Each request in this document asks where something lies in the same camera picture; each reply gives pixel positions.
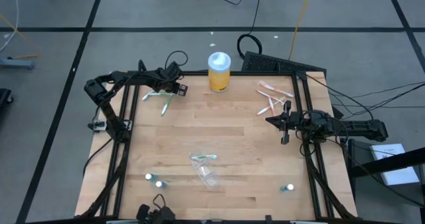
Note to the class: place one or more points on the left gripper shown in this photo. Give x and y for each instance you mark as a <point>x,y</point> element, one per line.
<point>172,79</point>

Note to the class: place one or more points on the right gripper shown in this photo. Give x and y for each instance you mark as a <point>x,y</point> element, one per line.
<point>293,121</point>

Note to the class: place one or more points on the small blue toothpaste tube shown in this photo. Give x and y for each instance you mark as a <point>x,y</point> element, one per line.
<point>159,184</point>
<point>289,186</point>

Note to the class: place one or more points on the small white cap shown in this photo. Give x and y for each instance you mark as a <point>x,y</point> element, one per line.
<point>148,176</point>

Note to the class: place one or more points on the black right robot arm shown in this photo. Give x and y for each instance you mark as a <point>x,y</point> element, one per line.
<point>358,129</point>

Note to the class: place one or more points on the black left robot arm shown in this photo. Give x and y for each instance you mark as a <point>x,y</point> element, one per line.
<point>99,89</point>

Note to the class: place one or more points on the yellow canister with white lid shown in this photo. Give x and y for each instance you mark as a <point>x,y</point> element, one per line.
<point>219,74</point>

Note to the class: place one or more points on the black perforated computer case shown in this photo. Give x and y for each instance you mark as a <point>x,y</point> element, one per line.
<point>265,62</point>

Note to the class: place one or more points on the black floor box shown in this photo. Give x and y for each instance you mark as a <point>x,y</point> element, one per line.
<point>357,146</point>

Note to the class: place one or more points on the clear plastic bag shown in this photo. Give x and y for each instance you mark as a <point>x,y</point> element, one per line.
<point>207,182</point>

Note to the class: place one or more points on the black metal beam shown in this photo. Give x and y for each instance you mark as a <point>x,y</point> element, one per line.
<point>391,162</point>

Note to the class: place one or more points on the white booklet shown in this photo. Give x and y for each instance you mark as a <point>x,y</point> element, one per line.
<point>398,177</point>

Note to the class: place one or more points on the grey metal foot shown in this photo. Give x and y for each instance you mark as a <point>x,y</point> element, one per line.
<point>16,64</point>

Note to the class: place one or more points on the black caster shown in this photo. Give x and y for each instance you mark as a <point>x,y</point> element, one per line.
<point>4,96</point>

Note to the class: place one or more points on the black aluminium table frame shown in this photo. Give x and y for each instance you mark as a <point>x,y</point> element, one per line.
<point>259,73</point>

